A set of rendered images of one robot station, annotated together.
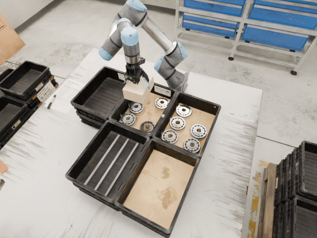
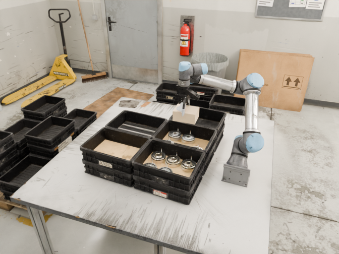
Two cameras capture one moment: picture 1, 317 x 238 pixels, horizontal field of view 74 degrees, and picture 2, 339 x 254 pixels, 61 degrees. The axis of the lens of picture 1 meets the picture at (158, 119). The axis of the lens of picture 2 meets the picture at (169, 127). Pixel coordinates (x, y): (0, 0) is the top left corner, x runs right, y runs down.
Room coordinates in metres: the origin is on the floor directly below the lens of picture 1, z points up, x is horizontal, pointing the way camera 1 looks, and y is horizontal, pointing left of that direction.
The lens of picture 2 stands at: (0.60, -1.66, 2.05)
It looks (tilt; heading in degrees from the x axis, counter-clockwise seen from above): 31 degrees down; 85
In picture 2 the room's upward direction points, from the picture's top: straight up
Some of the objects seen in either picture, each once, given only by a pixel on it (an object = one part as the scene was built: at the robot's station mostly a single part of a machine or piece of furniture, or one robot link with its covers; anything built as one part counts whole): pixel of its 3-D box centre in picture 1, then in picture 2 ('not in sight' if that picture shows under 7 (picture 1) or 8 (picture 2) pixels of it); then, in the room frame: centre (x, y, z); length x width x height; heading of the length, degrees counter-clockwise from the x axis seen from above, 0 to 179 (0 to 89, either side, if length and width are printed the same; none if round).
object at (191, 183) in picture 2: (187, 126); (169, 164); (0.72, -0.18, 0.87); 0.40 x 0.30 x 0.11; 152
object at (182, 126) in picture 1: (177, 123); (173, 159); (0.75, -0.12, 0.86); 0.10 x 0.10 x 0.01
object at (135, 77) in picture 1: (133, 70); (182, 93); (0.83, 0.12, 1.24); 0.09 x 0.08 x 0.12; 157
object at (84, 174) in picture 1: (112, 160); (136, 129); (0.50, 0.27, 0.87); 0.40 x 0.30 x 0.11; 152
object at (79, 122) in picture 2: not in sight; (78, 130); (-0.21, 1.19, 0.31); 0.40 x 0.30 x 0.34; 67
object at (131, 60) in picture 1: (133, 56); (183, 82); (0.83, 0.11, 1.32); 0.08 x 0.08 x 0.05
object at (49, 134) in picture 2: not in sight; (54, 145); (-0.37, 0.82, 0.37); 0.40 x 0.30 x 0.45; 67
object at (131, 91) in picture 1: (138, 87); (185, 113); (0.86, 0.11, 1.08); 0.16 x 0.12 x 0.07; 157
